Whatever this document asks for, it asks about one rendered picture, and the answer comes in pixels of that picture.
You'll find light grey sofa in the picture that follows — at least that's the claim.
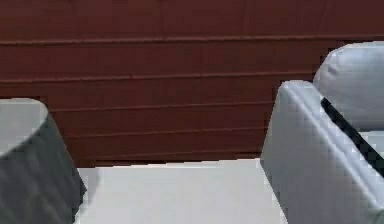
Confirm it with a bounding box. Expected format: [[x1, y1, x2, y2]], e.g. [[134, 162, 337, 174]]
[[260, 40, 384, 224]]

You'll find dark grey round ottoman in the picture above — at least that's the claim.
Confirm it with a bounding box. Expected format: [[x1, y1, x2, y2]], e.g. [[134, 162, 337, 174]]
[[0, 97, 88, 224]]

